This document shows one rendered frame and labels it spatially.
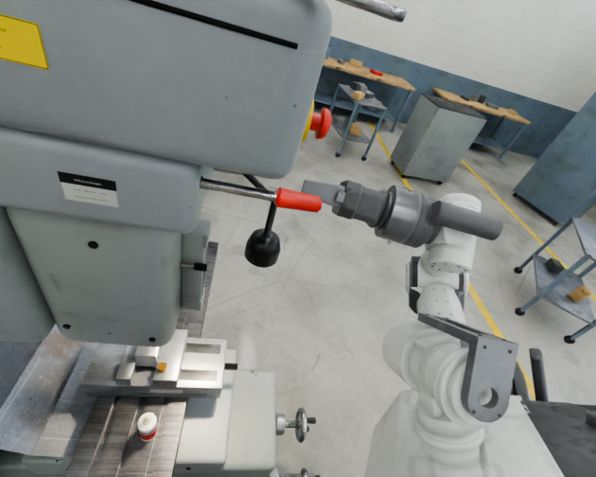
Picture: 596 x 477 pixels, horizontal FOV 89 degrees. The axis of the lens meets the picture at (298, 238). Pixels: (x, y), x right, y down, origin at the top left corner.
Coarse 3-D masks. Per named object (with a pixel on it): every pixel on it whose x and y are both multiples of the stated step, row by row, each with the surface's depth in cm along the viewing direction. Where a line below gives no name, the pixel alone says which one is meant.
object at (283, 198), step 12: (204, 180) 33; (228, 192) 34; (240, 192) 34; (252, 192) 34; (264, 192) 35; (276, 192) 35; (288, 192) 35; (300, 192) 36; (276, 204) 36; (288, 204) 35; (300, 204) 35; (312, 204) 36
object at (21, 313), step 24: (0, 240) 37; (0, 264) 38; (24, 264) 42; (0, 288) 40; (24, 288) 43; (0, 312) 44; (24, 312) 44; (48, 312) 49; (0, 336) 47; (24, 336) 48
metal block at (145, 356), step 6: (138, 348) 79; (144, 348) 80; (150, 348) 80; (156, 348) 80; (138, 354) 78; (144, 354) 79; (150, 354) 79; (156, 354) 79; (138, 360) 80; (144, 360) 80; (150, 360) 80; (156, 360) 80
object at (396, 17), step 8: (336, 0) 20; (344, 0) 19; (352, 0) 19; (360, 0) 19; (368, 0) 18; (376, 0) 18; (360, 8) 19; (368, 8) 19; (376, 8) 18; (384, 8) 18; (392, 8) 18; (400, 8) 18; (384, 16) 18; (392, 16) 18; (400, 16) 19
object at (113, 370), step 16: (96, 352) 83; (112, 352) 84; (128, 352) 81; (192, 352) 90; (208, 352) 91; (224, 352) 92; (96, 368) 80; (112, 368) 81; (128, 368) 79; (144, 368) 83; (192, 368) 86; (208, 368) 88; (96, 384) 78; (112, 384) 79; (128, 384) 79; (144, 384) 80; (192, 384) 83; (208, 384) 84
